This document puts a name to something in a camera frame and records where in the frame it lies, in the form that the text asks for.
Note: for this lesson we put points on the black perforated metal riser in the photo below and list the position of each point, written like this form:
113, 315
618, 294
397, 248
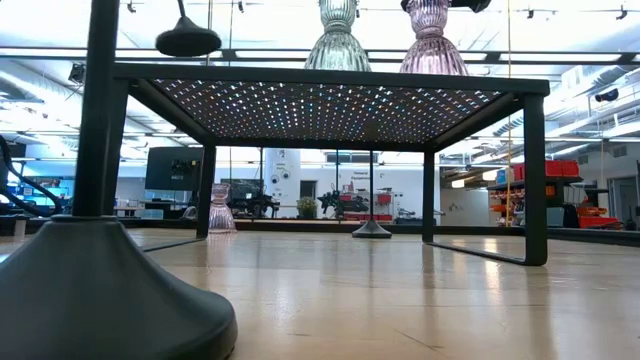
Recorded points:
325, 76

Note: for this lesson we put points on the black wall monitor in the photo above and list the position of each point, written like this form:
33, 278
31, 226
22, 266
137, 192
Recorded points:
170, 167

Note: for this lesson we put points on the black aluminium table frame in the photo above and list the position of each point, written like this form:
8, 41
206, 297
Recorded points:
300, 226

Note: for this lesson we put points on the pink ribbed glass candle holder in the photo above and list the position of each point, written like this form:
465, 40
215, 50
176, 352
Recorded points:
221, 215
432, 55

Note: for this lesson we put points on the clear ribbed glass candle holder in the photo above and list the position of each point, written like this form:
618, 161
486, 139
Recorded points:
337, 50

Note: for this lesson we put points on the black ceiling camera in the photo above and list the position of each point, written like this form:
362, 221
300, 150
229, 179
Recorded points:
76, 73
606, 95

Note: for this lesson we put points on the distant potted plant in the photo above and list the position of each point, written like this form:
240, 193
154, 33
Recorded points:
307, 206

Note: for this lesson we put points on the white pillar with cameras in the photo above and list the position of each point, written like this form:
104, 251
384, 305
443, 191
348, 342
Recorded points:
280, 165

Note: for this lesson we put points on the shelf with red bins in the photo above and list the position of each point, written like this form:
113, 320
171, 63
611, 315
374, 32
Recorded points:
560, 168

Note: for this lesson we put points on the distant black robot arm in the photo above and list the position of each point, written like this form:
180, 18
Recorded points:
255, 205
345, 204

